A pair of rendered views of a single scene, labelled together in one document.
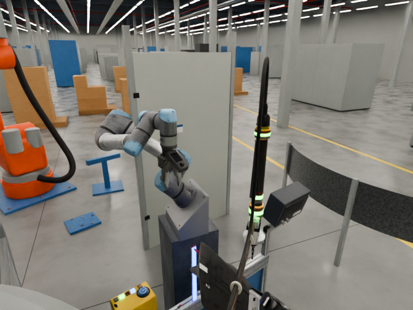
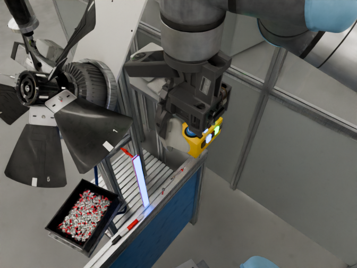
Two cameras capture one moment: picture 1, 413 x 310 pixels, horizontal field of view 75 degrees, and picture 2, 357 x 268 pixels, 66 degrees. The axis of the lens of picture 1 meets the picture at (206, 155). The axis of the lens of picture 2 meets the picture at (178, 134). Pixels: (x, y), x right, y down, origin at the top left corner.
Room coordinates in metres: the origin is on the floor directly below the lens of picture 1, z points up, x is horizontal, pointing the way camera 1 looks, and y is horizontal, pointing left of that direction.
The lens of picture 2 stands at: (1.42, 0.08, 1.84)
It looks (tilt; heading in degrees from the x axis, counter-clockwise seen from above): 53 degrees down; 167
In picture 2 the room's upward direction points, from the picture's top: straight up
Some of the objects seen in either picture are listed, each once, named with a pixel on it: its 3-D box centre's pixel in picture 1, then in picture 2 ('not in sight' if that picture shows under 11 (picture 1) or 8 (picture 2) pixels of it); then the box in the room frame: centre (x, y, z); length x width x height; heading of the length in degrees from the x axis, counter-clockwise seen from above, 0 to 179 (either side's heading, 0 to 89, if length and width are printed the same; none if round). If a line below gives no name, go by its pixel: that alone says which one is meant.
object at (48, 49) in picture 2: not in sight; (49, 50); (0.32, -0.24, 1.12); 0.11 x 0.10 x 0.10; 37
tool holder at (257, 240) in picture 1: (254, 227); (17, 5); (0.71, -0.15, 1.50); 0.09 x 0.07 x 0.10; 162
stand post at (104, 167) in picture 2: not in sight; (105, 168); (0.55, -0.15, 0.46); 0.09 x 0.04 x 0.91; 37
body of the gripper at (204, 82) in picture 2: (168, 156); (193, 84); (1.14, 0.17, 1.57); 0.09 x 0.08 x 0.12; 37
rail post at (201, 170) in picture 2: not in sight; (196, 197); (0.80, 0.33, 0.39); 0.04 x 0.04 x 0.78; 37
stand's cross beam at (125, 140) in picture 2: not in sight; (117, 146); (0.48, -0.06, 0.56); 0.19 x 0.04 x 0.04; 127
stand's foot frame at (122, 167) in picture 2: not in sight; (127, 189); (0.49, -0.08, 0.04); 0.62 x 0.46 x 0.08; 127
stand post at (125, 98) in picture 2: not in sight; (130, 132); (0.41, 0.03, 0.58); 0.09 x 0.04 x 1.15; 37
